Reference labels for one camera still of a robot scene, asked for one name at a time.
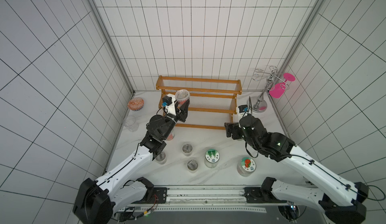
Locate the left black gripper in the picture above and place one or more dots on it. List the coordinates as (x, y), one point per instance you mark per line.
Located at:
(183, 115)

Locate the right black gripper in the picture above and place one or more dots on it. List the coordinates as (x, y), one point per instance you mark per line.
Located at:
(230, 130)

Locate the small container red seeds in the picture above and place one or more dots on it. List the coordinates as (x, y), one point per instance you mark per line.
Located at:
(182, 96)

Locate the orange wooden two-tier shelf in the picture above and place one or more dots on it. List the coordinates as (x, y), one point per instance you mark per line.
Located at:
(206, 95)

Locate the small container purple seeds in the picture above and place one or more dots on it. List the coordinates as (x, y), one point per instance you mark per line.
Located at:
(187, 149)

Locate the small container dark seeds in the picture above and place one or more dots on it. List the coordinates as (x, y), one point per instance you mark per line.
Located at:
(161, 158)

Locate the small container brown seeds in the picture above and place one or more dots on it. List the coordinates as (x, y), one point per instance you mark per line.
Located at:
(192, 165)

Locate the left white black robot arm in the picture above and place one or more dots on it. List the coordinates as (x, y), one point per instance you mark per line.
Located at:
(97, 200)

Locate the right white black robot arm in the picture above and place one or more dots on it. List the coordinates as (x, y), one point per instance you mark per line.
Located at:
(341, 201)

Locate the red seed jar monkey lid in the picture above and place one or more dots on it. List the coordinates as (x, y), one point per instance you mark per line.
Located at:
(171, 136)

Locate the green tree lid jar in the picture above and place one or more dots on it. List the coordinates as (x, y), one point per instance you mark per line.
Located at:
(212, 158)

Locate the chrome wine glass rack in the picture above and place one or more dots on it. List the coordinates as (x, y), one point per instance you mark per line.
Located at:
(258, 104)

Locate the strawberry lid jar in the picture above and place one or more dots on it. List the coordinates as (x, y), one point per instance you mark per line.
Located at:
(246, 166)

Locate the orange patterned glass bowl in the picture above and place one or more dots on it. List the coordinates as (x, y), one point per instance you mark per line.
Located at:
(136, 104)

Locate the clear glass cup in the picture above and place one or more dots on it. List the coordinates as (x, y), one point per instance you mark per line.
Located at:
(130, 123)

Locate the pink plastic wine glass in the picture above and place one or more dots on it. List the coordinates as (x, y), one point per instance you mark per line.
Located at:
(283, 85)

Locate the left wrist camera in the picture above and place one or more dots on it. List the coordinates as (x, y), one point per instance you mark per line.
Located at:
(170, 104)

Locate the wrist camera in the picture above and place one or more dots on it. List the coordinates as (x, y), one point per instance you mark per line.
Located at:
(170, 104)
(243, 111)

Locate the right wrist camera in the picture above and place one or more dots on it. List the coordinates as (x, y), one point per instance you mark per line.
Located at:
(243, 111)

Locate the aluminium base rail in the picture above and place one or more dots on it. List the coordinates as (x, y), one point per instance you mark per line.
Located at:
(226, 198)

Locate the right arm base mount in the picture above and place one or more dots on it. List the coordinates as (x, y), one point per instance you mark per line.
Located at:
(256, 195)

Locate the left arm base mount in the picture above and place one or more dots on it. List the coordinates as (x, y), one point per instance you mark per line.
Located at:
(155, 195)

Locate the wiring bundle under rail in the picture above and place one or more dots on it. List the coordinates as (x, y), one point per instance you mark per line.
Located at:
(135, 213)

